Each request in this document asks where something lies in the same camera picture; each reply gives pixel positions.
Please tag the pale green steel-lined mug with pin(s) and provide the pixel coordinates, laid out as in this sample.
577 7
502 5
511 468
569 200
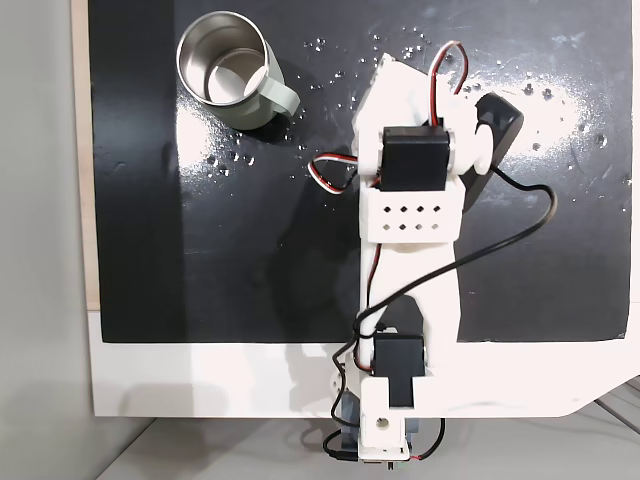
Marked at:
260 107

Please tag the black glossy table mat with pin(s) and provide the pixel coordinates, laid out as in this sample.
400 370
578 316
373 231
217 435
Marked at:
240 260

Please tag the light wooden board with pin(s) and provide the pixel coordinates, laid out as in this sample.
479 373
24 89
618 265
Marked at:
82 150

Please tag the white round camera mount knob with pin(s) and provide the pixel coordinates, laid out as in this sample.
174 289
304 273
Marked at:
483 147

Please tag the black oval camera box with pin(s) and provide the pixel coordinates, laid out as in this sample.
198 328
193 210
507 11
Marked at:
500 120

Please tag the grey metal frame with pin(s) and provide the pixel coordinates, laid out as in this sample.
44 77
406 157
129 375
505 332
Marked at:
620 400

